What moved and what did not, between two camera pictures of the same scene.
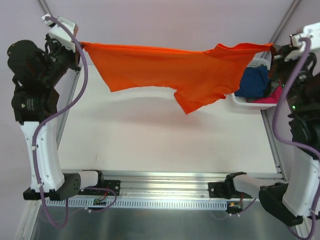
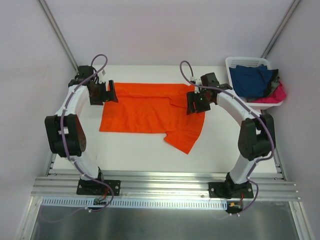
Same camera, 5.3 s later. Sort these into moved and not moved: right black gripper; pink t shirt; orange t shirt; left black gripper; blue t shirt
Moved: orange t shirt; left black gripper; right black gripper
Not moved: blue t shirt; pink t shirt
